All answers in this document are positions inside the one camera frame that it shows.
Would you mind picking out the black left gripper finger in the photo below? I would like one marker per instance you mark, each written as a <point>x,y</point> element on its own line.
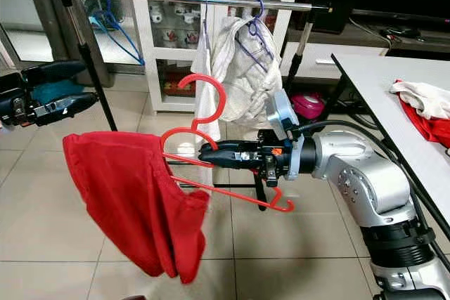
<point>63,70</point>
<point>70,106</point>

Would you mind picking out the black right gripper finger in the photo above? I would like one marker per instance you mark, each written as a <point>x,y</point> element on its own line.
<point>228,161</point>
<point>228,148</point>

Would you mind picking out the red plastic hanger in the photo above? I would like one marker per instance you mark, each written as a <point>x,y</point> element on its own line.
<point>204,76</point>

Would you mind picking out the red knit garment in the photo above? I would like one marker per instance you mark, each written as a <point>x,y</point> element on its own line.
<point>432,131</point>
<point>126,194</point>

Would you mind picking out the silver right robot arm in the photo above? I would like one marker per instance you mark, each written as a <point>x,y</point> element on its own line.
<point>358,166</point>

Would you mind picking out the blue plastic hanger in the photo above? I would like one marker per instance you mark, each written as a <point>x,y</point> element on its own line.
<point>140,60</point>

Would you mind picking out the grey curtain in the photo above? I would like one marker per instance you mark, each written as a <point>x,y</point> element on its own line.
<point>56,26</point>

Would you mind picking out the beige garment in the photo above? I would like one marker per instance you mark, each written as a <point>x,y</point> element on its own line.
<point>260,96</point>

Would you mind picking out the pink plastic container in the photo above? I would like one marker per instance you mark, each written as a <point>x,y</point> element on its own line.
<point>308,107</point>

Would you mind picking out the plain white t-shirt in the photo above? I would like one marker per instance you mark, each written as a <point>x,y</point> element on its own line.
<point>204,68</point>

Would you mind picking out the white glass-door cabinet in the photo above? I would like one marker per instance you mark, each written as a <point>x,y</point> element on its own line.
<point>139,33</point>

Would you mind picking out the red printed box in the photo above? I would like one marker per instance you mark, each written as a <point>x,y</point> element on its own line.
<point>169,83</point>

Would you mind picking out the low white tv stand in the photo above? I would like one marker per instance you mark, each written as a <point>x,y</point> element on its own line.
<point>320,61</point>

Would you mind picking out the white crumpled cloth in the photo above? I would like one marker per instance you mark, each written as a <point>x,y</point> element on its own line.
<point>422,96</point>

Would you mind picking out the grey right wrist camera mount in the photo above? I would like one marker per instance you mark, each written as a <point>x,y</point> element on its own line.
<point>285,110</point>

